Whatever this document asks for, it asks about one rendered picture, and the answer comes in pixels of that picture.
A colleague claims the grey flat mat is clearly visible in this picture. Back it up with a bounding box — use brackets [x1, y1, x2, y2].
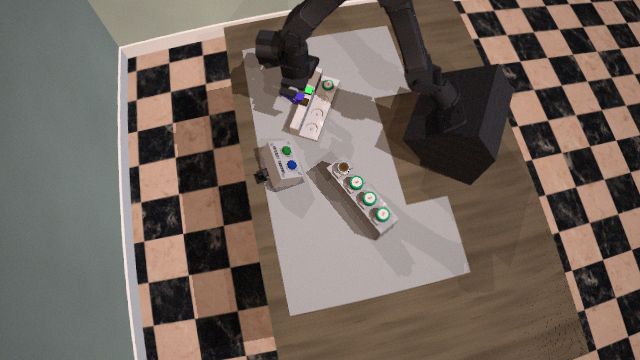
[242, 26, 470, 316]

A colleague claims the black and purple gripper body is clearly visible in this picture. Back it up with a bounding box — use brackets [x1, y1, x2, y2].
[279, 55, 319, 98]

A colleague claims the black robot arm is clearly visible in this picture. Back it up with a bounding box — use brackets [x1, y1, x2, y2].
[255, 0, 467, 133]

